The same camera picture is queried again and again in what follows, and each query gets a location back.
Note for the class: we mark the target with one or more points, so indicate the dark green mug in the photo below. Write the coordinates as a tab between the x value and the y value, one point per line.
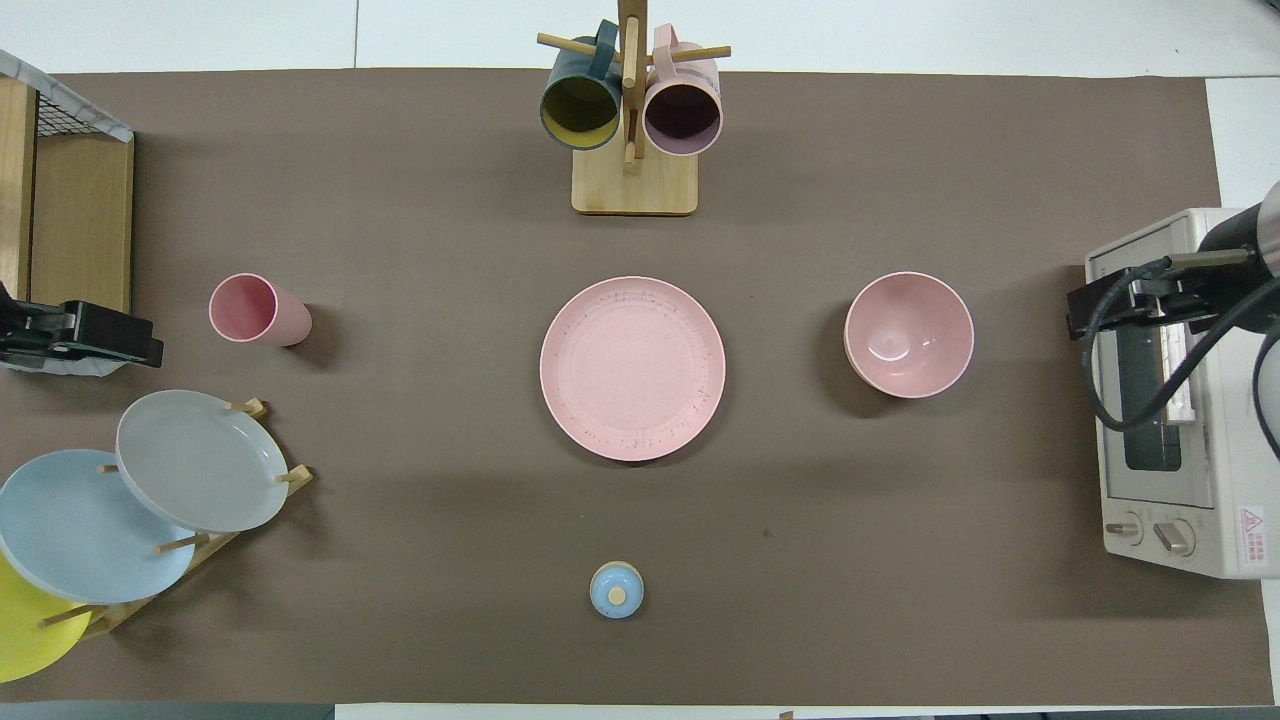
580	110

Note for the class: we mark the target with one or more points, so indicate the pink mug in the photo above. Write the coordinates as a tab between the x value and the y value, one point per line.
682	120

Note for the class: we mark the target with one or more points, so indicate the beige toaster oven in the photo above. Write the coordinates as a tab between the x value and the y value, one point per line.
1200	520

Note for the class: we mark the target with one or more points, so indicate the light blue plate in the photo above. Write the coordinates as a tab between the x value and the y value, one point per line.
70	530

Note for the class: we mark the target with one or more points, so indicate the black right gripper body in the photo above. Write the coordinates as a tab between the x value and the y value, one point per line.
1195	285

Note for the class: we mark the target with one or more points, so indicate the grey plate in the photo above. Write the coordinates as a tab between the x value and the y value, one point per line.
200	460

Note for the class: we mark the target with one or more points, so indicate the small blue jar cork lid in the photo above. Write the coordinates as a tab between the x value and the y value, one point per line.
616	590

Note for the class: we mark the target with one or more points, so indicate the pink bowl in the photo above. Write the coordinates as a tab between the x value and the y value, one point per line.
908	335

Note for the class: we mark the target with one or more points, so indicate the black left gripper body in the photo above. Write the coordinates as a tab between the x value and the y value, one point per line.
35	325

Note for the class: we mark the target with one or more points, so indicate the pink tumbler cup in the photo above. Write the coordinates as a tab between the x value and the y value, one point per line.
240	308

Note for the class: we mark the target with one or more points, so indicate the wooden mug tree stand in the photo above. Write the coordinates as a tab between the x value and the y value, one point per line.
635	185

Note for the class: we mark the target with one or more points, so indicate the pink speckled plate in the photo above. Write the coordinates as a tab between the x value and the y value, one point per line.
632	370

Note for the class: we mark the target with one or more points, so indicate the yellow plate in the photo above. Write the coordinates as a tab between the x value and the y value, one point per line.
25	640

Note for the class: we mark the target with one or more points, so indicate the brown table mat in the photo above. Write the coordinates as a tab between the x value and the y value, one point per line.
400	250

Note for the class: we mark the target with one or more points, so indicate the wooden plate rack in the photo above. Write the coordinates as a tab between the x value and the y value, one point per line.
297	480

